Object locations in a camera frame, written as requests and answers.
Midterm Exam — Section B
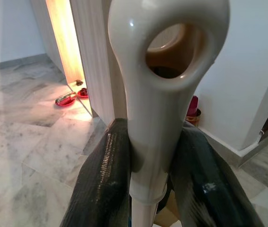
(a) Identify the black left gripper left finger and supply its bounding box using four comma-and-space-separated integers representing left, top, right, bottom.
59, 118, 131, 227

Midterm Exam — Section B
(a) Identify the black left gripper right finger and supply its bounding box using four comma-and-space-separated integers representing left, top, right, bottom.
171, 122, 265, 227

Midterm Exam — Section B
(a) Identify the beige broom with purple bristles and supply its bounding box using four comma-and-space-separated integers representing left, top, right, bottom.
107, 0, 231, 227

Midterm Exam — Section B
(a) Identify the large red plate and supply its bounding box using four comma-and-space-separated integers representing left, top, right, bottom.
55, 93, 77, 107

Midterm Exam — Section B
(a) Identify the small red plate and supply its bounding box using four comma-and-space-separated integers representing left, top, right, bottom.
77, 87, 89, 99

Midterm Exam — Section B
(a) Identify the white fluted altar cabinet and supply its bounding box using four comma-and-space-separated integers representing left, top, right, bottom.
29, 0, 130, 123

